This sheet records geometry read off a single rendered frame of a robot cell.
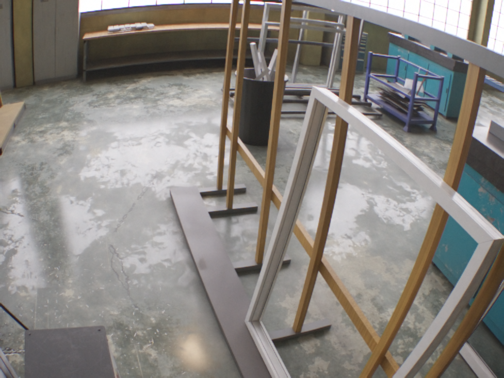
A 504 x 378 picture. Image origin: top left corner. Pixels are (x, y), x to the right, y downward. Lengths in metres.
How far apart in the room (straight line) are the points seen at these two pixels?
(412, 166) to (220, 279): 1.83
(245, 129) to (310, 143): 2.78
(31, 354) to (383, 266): 2.64
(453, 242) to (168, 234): 2.21
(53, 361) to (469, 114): 1.54
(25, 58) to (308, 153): 6.89
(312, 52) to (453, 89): 3.29
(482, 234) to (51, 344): 1.42
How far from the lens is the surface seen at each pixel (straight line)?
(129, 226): 3.42
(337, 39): 6.47
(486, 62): 1.16
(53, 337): 1.51
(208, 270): 2.92
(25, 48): 8.15
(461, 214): 1.17
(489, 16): 13.00
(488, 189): 2.91
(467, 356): 2.85
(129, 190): 3.89
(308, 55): 9.03
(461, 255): 3.16
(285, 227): 2.12
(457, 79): 7.73
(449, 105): 7.75
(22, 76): 8.27
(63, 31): 7.89
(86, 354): 1.43
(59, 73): 8.04
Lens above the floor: 1.97
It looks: 31 degrees down
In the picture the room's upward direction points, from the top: 5 degrees clockwise
